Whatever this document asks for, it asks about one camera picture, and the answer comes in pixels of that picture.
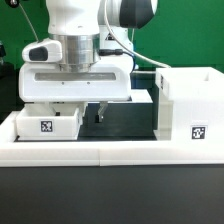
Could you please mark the white front drawer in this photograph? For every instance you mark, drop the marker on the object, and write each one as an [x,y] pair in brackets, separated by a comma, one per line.
[35,121]

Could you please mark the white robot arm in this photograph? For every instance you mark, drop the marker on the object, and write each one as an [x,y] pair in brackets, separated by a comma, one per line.
[82,60]

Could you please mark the white U-shaped boundary frame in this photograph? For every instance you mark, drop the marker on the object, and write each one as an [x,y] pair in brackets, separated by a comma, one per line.
[109,153]

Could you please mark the black camera stand left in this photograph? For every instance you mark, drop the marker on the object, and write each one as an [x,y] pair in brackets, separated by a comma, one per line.
[6,68]

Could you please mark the white drawer cabinet box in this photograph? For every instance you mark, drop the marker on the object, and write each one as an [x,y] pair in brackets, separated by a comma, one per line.
[190,104]

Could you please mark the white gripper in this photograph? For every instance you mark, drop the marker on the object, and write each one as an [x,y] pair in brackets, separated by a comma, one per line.
[41,78]

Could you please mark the white fiducial marker sheet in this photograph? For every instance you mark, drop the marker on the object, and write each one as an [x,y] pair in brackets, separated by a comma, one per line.
[140,96]

